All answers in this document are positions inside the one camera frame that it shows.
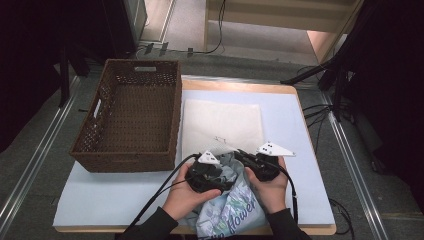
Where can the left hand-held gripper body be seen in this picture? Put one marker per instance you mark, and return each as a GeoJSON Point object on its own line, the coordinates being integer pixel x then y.
{"type": "Point", "coordinates": [201, 176]}

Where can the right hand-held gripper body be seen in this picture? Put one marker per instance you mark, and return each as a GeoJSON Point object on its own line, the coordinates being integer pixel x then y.
{"type": "Point", "coordinates": [266, 168]}

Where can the light blue printed t-shirt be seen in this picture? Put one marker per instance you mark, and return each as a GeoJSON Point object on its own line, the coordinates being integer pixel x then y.
{"type": "Point", "coordinates": [233, 210]}

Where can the white mesh laundry bag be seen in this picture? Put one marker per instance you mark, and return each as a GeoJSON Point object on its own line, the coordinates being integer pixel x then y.
{"type": "Point", "coordinates": [220, 123]}

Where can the brown wicker basket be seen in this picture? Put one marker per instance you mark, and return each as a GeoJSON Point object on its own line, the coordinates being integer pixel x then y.
{"type": "Point", "coordinates": [140, 110]}

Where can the person's right hand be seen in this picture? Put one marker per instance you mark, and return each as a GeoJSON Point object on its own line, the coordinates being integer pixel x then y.
{"type": "Point", "coordinates": [273, 195]}

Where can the person's left hand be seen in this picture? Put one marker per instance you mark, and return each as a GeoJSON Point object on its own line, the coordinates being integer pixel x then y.
{"type": "Point", "coordinates": [183, 200]}

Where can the wooden table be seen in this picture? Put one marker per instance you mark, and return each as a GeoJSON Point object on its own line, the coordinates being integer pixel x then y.
{"type": "Point", "coordinates": [233, 87]}

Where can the grey tape strip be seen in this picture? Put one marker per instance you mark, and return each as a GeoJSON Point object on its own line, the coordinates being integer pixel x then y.
{"type": "Point", "coordinates": [164, 48]}
{"type": "Point", "coordinates": [190, 52]}
{"type": "Point", "coordinates": [149, 48]}

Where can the black tripod stand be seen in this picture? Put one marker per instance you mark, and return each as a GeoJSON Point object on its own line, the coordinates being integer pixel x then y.
{"type": "Point", "coordinates": [338, 66]}

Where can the grey cabinet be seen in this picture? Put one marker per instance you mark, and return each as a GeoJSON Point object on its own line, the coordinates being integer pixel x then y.
{"type": "Point", "coordinates": [136, 20]}

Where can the black stand leg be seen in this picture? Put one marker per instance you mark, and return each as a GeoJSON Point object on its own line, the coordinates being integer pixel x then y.
{"type": "Point", "coordinates": [64, 76]}

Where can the metal floor rail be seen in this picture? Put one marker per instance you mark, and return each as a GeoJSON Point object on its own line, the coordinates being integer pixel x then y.
{"type": "Point", "coordinates": [36, 156]}
{"type": "Point", "coordinates": [346, 160]}

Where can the beige wooden shelf frame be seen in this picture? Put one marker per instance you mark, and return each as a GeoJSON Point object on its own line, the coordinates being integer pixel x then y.
{"type": "Point", "coordinates": [276, 20]}

